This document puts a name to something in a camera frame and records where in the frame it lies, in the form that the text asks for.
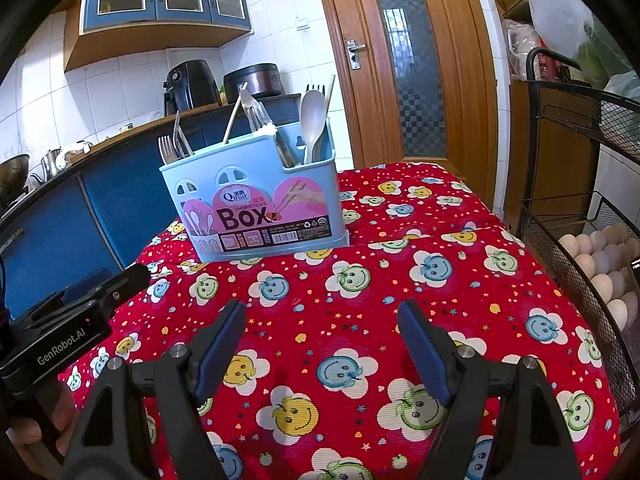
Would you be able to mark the dark rice cooker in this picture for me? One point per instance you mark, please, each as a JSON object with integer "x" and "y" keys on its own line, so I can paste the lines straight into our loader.
{"x": 255, "y": 80}

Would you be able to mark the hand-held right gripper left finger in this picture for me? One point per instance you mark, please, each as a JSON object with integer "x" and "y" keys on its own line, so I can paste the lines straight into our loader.
{"x": 222, "y": 347}

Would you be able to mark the blue base cabinets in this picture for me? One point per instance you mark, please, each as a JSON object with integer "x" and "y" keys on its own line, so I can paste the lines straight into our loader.
{"x": 110, "y": 200}

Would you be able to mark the light blue utensil box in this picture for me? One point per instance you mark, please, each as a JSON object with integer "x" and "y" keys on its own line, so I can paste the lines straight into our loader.
{"x": 250, "y": 195}

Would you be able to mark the black air fryer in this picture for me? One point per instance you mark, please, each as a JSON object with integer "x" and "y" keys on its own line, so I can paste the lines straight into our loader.
{"x": 192, "y": 85}

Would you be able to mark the steel kettle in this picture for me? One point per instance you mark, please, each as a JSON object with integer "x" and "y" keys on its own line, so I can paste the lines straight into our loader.
{"x": 50, "y": 162}

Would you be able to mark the person's left hand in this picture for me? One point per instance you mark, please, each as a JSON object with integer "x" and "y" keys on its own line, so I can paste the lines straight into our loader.
{"x": 30, "y": 437}

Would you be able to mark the white plastic bag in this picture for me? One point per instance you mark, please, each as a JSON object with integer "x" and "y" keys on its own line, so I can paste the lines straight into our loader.
{"x": 555, "y": 10}

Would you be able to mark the bag of green vegetables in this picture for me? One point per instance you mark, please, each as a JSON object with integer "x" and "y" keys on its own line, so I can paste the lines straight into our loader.
{"x": 600, "y": 65}

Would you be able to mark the wooden door with glass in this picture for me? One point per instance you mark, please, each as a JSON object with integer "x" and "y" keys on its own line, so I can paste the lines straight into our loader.
{"x": 360, "y": 125}

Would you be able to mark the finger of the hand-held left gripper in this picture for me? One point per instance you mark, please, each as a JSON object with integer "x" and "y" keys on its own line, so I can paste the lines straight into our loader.
{"x": 85, "y": 290}
{"x": 130, "y": 280}

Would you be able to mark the metal wok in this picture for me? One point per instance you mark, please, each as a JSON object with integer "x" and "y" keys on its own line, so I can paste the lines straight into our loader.
{"x": 12, "y": 175}

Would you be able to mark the white wall switch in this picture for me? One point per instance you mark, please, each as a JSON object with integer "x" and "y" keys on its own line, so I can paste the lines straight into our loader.
{"x": 302, "y": 23}

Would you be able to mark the pile of eggs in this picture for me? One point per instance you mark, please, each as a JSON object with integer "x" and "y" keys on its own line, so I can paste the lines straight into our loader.
{"x": 600, "y": 285}

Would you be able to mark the dark kitchen countertop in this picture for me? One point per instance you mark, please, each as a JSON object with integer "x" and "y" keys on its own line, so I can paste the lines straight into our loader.
{"x": 50, "y": 186}

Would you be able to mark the white plastic spoon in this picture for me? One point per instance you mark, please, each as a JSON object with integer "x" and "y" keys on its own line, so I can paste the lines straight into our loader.
{"x": 312, "y": 115}

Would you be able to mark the white bagged bundle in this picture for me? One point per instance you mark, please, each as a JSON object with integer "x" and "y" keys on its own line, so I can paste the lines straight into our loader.
{"x": 522, "y": 50}

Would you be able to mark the red smiley printed tablecloth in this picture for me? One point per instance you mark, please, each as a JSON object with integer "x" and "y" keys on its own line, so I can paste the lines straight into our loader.
{"x": 350, "y": 320}

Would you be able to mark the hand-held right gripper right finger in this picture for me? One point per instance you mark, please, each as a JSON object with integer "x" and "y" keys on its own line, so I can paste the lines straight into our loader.
{"x": 425, "y": 355}

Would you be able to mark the wooden shelf unit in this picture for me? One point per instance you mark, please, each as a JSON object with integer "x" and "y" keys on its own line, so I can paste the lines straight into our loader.
{"x": 520, "y": 160}

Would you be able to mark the blue wall cabinet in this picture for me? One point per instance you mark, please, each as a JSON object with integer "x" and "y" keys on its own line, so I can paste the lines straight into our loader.
{"x": 150, "y": 35}

